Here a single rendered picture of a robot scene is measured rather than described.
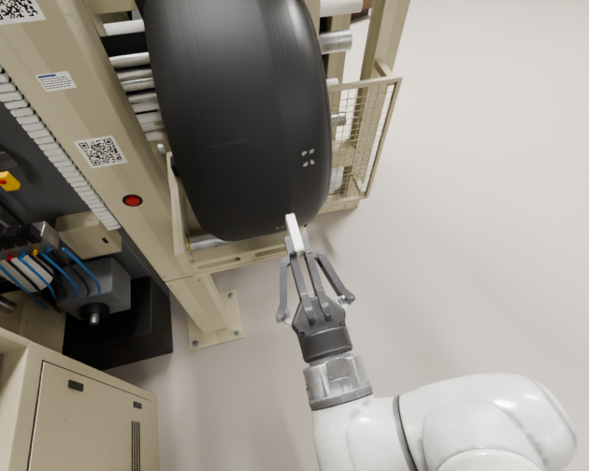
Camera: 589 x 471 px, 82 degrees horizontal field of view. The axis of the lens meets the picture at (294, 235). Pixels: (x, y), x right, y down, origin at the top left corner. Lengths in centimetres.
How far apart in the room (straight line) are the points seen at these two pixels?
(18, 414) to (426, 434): 84
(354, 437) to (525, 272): 195
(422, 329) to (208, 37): 164
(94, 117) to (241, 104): 31
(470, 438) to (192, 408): 148
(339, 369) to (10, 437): 74
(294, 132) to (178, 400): 145
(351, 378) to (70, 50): 66
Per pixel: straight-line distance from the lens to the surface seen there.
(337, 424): 48
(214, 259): 100
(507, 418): 44
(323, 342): 49
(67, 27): 70
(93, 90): 74
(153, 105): 124
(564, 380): 216
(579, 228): 272
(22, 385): 103
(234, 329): 181
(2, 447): 101
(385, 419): 47
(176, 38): 64
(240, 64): 61
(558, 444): 46
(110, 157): 84
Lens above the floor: 172
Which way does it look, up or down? 57 degrees down
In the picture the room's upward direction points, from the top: straight up
